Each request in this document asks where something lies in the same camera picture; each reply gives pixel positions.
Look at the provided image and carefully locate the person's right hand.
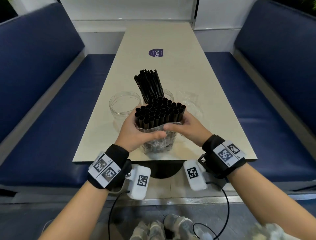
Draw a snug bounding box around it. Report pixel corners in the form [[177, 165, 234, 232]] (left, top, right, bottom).
[[164, 111, 213, 149]]

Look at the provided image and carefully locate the black wrist strap with markers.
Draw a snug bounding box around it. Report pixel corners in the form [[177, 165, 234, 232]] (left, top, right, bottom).
[[87, 144, 132, 190], [198, 134, 247, 180]]

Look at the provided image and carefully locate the black table base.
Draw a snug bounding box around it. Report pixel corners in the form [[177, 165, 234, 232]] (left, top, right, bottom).
[[132, 163, 184, 179]]

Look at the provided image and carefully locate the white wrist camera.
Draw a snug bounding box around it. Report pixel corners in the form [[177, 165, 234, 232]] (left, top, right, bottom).
[[183, 160, 208, 191], [127, 165, 151, 200]]

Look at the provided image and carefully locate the crumpled clear plastic wrap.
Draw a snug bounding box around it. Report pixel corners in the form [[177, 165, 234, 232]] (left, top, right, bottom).
[[176, 91, 204, 120]]

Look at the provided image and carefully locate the black cable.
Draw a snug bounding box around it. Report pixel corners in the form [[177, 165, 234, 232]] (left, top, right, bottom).
[[192, 181, 231, 240], [108, 190, 131, 240]]

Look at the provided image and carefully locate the person's right forearm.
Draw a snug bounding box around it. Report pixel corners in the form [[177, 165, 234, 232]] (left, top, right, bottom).
[[225, 163, 273, 234]]

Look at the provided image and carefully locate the blue bench seat cushion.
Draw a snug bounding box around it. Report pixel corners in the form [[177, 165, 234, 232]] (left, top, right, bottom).
[[204, 51, 316, 184], [0, 54, 117, 189]]

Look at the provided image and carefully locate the bundle of wide black straws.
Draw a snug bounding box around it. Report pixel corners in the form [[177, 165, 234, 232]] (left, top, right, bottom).
[[134, 97, 187, 154]]

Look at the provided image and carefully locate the person's left forearm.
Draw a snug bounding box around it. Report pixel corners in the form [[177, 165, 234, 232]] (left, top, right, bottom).
[[38, 180, 109, 240]]

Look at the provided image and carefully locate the blue bench backrest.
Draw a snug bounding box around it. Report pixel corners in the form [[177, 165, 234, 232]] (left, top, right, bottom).
[[234, 0, 316, 136], [0, 2, 86, 144]]

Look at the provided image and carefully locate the person's grey shoe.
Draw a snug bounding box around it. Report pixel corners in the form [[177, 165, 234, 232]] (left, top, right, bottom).
[[129, 220, 165, 240], [164, 214, 201, 240]]

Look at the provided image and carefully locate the person's left hand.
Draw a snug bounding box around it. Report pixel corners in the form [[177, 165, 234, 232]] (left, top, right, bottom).
[[115, 112, 167, 153]]

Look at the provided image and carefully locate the bundle of thin black straws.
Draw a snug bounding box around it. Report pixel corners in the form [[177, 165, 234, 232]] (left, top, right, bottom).
[[133, 69, 165, 105]]

